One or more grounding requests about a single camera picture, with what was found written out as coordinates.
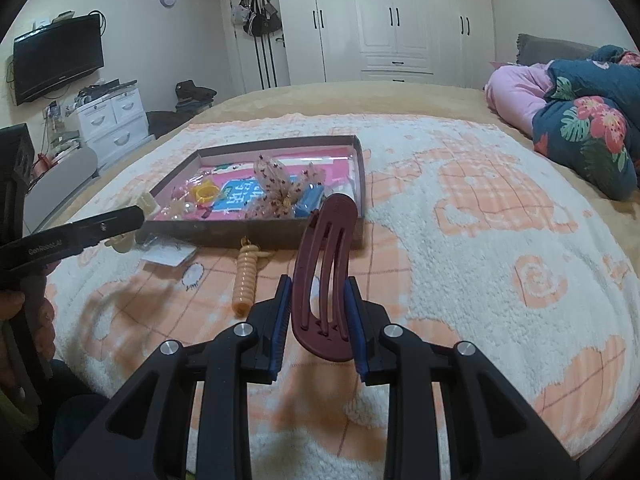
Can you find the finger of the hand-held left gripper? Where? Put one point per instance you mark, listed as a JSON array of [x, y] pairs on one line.
[[110, 222]]

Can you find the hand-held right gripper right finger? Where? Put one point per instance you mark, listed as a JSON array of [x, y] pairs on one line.
[[357, 335]]

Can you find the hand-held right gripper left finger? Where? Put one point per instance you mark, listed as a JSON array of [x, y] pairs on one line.
[[280, 330]]

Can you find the maroon hair clip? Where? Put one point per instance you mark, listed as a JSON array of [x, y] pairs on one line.
[[305, 280]]

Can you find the clear pearl hair accessory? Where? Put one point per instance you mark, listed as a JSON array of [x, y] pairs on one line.
[[187, 206]]

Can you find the brown cardboard box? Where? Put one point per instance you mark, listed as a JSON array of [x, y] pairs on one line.
[[200, 235]]

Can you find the beige dotted bow hair clip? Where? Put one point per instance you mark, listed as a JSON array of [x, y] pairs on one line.
[[277, 190]]

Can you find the person's left hand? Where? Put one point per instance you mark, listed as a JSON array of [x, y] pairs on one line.
[[10, 305]]

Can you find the white rounded panel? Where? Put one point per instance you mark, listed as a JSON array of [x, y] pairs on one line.
[[65, 185]]

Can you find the clear plastic packet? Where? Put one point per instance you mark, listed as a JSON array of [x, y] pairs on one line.
[[167, 256]]

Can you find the white drawer cabinet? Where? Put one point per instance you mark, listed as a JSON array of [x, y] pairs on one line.
[[110, 130]]

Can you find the dark cloth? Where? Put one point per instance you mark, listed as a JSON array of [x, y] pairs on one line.
[[167, 122]]

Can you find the white and orange plush blanket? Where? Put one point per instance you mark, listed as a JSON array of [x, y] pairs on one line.
[[450, 260]]

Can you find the black set-top box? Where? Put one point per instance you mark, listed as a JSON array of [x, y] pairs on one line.
[[107, 91]]

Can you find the black bag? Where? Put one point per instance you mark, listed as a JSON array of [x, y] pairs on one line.
[[195, 95]]

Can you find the white door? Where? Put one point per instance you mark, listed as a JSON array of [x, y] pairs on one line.
[[240, 65]]

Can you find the hanging bags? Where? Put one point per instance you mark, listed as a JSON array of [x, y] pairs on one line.
[[260, 20]]

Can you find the pink pillow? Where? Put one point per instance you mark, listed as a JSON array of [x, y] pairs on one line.
[[510, 95]]

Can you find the blue floral quilt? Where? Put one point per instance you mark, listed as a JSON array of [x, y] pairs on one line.
[[590, 130]]

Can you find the white wardrobe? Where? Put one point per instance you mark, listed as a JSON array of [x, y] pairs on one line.
[[390, 20]]

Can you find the black wall television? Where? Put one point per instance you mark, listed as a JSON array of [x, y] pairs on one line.
[[57, 60]]

